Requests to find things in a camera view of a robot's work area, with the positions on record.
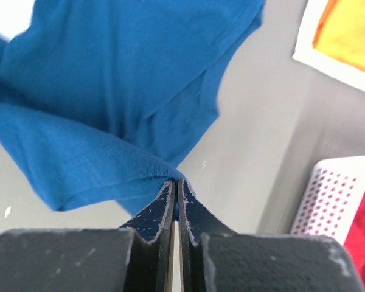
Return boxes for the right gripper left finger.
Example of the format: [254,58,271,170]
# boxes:
[0,181,175,291]

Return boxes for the blue t shirt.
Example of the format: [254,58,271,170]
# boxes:
[0,1,265,214]

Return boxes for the white plastic basket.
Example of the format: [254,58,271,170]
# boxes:
[290,155,365,244]

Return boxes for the folded orange t shirt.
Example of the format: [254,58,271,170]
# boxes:
[313,0,365,72]

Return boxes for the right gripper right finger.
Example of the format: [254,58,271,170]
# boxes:
[176,179,365,292]

